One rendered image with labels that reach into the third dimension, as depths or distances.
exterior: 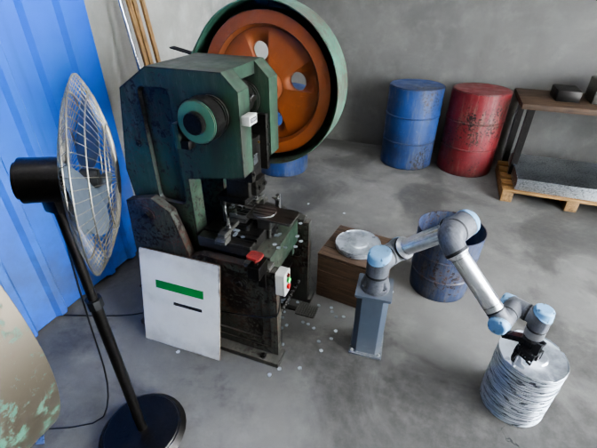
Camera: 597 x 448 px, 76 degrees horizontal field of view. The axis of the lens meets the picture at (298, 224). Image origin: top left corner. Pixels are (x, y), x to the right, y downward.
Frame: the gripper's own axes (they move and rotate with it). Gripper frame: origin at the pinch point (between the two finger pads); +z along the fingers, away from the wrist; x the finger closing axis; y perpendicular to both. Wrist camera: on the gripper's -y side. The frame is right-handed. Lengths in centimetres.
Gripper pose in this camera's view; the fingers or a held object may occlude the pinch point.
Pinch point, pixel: (513, 363)
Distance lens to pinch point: 205.0
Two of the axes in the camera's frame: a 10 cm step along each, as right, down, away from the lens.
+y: 4.8, 4.7, -7.4
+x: 8.8, -2.6, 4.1
